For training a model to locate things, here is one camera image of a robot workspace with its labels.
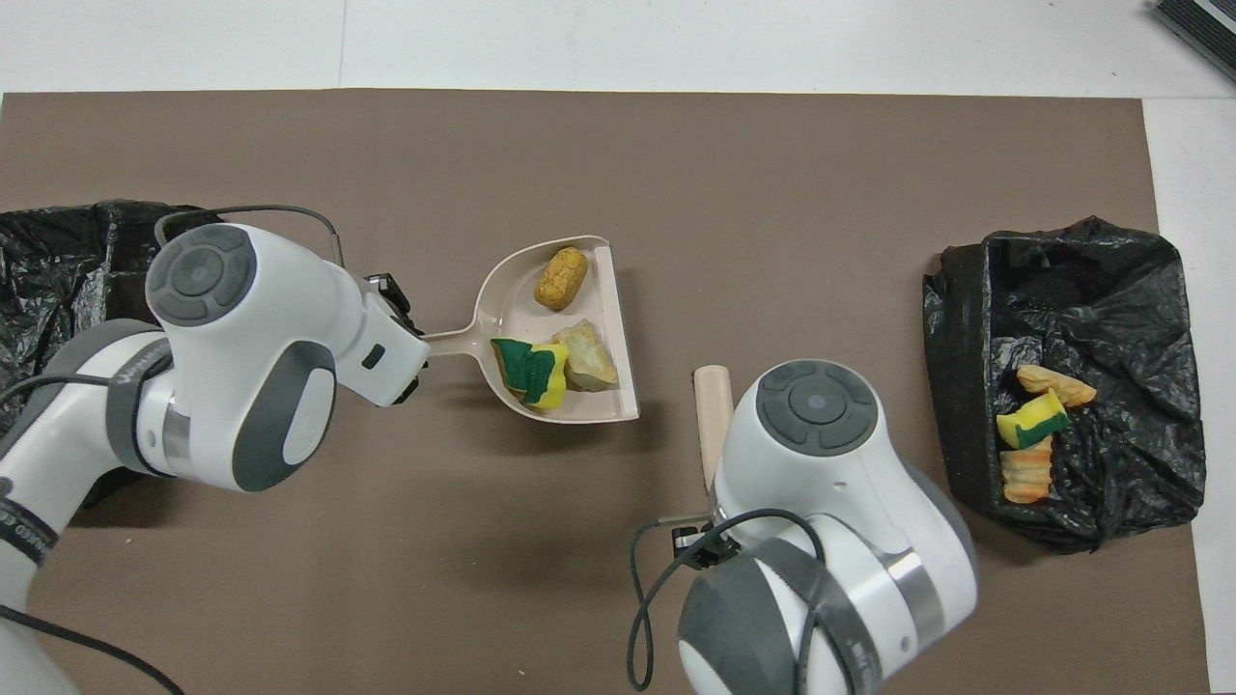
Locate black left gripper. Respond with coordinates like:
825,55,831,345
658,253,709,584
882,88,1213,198
365,273,428,406

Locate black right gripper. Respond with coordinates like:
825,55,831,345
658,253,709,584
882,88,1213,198
671,516,741,571

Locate beige plastic dustpan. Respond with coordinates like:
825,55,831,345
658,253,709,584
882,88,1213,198
420,235,641,426

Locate yellow sponge with green pad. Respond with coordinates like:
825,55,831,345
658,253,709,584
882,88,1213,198
491,338,571,410
997,389,1071,450

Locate beige brush black bristles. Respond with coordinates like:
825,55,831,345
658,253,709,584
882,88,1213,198
693,365,735,493

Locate orange brown bread roll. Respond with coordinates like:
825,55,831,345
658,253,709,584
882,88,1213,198
533,247,589,313

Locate pale bread chunk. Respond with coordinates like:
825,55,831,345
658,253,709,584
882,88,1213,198
552,320,619,394

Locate crusty bread piece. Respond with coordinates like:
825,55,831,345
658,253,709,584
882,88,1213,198
999,436,1053,505
1017,365,1098,406

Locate bin with black bag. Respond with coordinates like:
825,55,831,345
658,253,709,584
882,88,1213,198
922,215,1208,556
0,200,228,508

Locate brown table mat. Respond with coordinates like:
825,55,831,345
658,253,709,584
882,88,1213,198
0,89,1213,695

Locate black ribbed object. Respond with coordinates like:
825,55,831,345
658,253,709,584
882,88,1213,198
1149,0,1236,83

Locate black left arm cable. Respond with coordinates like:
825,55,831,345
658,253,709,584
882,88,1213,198
0,205,345,695

